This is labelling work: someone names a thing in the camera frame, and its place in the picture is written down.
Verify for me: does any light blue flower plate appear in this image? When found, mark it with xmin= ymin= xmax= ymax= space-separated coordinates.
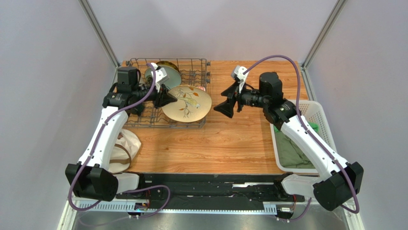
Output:
xmin=145 ymin=65 xmax=181 ymax=90

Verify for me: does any beige bird pattern plate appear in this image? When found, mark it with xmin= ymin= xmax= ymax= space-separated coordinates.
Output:
xmin=161 ymin=85 xmax=212 ymax=123

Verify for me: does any yellow black patterned plate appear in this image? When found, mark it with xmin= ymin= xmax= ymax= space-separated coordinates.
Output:
xmin=156 ymin=61 xmax=180 ymax=72

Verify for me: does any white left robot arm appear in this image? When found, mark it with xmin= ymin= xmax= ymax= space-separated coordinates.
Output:
xmin=65 ymin=63 xmax=177 ymax=201

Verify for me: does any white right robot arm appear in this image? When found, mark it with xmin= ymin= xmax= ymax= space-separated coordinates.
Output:
xmin=214 ymin=72 xmax=364 ymax=213

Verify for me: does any white red patterned bowl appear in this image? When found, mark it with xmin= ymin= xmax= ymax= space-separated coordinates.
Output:
xmin=196 ymin=86 xmax=206 ymax=92

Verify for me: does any beige canvas bag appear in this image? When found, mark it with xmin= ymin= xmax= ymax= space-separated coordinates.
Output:
xmin=108 ymin=129 xmax=141 ymax=174

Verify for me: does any white plastic basket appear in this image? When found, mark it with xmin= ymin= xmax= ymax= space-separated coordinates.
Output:
xmin=270 ymin=100 xmax=337 ymax=175

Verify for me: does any olive green garment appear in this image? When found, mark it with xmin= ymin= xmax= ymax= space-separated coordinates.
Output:
xmin=272 ymin=126 xmax=315 ymax=169

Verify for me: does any bright green cloth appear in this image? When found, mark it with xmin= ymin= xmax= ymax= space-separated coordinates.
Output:
xmin=308 ymin=122 xmax=319 ymax=133

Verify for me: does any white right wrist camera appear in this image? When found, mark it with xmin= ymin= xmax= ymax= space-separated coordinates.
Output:
xmin=231 ymin=65 xmax=249 ymax=93

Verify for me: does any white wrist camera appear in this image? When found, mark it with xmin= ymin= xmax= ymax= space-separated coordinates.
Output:
xmin=148 ymin=63 xmax=169 ymax=92
xmin=231 ymin=65 xmax=249 ymax=93

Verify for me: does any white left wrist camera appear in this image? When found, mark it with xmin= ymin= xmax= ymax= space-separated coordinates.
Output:
xmin=148 ymin=63 xmax=169 ymax=92

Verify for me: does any grey wire dish rack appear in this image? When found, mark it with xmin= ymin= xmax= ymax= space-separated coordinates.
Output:
xmin=122 ymin=57 xmax=211 ymax=128

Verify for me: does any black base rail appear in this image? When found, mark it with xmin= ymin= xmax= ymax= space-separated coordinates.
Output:
xmin=115 ymin=173 xmax=308 ymax=210

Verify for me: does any left aluminium frame post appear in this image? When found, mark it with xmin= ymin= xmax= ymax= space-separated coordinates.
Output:
xmin=78 ymin=0 xmax=120 ymax=69

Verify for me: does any aluminium frame post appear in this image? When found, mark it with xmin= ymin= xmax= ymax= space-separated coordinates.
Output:
xmin=78 ymin=0 xmax=120 ymax=69
xmin=302 ymin=0 xmax=348 ymax=69

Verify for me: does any right aluminium frame post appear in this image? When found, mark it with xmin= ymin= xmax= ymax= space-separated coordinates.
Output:
xmin=302 ymin=0 xmax=348 ymax=69

